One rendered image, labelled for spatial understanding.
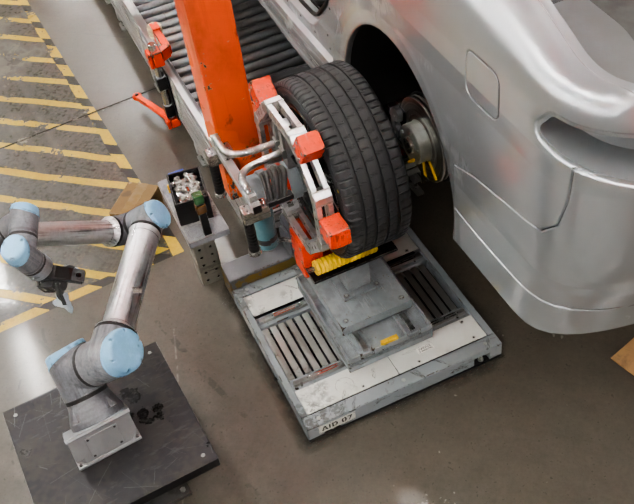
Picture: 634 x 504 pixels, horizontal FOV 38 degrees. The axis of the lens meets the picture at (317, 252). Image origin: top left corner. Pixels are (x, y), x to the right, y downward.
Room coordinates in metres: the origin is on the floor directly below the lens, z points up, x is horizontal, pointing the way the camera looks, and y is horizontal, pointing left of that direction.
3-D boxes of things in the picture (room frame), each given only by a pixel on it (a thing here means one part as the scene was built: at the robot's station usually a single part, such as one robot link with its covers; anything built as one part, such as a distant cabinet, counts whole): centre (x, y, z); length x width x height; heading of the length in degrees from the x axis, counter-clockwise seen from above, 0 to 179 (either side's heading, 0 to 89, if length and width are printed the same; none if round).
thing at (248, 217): (2.24, 0.18, 0.93); 0.09 x 0.05 x 0.05; 108
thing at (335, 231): (2.17, -0.07, 0.85); 0.09 x 0.08 x 0.07; 18
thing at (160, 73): (3.98, 0.63, 0.30); 0.09 x 0.05 x 0.50; 18
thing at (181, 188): (2.86, 0.47, 0.52); 0.20 x 0.14 x 0.13; 10
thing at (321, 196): (2.47, 0.03, 0.85); 0.54 x 0.07 x 0.54; 18
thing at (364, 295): (2.52, -0.13, 0.32); 0.40 x 0.30 x 0.28; 18
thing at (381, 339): (2.47, -0.15, 0.13); 0.50 x 0.36 x 0.10; 18
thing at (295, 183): (2.45, 0.10, 0.85); 0.21 x 0.14 x 0.14; 108
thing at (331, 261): (2.38, -0.10, 0.51); 0.29 x 0.06 x 0.06; 108
